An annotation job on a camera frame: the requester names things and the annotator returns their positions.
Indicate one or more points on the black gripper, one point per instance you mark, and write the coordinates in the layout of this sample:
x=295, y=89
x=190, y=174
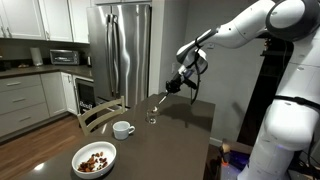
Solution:
x=175, y=83

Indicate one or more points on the metal spoon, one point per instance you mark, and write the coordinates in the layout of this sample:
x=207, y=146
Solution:
x=161, y=100

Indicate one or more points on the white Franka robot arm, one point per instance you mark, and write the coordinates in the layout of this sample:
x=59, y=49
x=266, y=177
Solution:
x=290, y=126

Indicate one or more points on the clear glass cup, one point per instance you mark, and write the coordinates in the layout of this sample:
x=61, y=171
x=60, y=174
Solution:
x=152, y=117

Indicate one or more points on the white ceramic mug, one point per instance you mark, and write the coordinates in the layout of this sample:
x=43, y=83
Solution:
x=120, y=130

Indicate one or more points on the white ceramic bowl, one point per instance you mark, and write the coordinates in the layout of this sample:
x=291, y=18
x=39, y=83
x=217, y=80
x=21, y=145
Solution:
x=106, y=153

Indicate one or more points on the stainless steel refrigerator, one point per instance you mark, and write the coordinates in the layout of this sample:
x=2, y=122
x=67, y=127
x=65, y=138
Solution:
x=120, y=50

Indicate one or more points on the light wooden chair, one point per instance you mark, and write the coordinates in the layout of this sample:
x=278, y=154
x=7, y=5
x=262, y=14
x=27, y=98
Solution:
x=100, y=109

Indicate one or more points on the black wine cooler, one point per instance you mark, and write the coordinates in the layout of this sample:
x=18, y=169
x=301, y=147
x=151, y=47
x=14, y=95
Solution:
x=86, y=96

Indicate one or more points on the wooden board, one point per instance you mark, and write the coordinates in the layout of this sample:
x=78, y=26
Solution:
x=240, y=146

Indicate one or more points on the large trail mix heap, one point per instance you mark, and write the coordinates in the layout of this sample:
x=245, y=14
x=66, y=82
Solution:
x=92, y=163

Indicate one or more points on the silver toaster oven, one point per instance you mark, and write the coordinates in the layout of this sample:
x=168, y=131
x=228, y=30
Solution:
x=65, y=57

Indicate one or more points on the white paper towel roll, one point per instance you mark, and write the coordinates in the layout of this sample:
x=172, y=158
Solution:
x=36, y=56

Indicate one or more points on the white lower kitchen cabinets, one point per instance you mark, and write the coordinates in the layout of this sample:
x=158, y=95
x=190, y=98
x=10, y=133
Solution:
x=23, y=100

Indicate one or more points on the white kitchen cabinets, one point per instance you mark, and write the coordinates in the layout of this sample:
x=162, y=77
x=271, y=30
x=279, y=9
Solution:
x=23, y=100
x=23, y=16

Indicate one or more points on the white upper kitchen cabinets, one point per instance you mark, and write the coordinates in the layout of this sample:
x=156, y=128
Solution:
x=23, y=16

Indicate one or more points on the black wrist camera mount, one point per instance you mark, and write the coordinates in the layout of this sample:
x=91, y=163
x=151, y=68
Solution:
x=190, y=83

